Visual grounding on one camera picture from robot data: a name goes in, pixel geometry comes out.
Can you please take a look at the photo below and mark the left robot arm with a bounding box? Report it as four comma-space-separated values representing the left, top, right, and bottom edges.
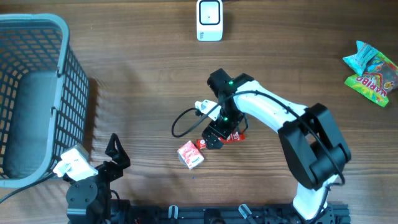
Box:
66, 133, 131, 224

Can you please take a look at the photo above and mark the grey plastic shopping basket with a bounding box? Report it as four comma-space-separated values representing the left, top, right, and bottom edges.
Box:
1, 14, 90, 189

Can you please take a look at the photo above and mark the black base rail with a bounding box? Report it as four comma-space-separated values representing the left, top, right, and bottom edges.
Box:
110, 200, 352, 224

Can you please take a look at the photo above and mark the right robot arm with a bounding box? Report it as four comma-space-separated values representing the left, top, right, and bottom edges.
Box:
195, 68, 351, 223

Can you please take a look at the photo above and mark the red candy bar wrapper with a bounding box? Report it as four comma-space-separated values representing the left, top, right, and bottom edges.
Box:
196, 131, 246, 149

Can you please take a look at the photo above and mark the teal tissue wipes pack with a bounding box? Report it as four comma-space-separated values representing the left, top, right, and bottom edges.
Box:
343, 40, 379, 75

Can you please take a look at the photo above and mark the white barcode scanner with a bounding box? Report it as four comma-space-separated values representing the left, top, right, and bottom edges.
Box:
196, 0, 223, 42

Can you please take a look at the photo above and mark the small red white carton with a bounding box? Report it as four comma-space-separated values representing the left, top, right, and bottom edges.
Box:
177, 141, 205, 170

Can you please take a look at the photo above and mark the green Haribo gummy bag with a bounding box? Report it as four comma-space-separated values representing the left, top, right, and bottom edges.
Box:
345, 52, 397, 107

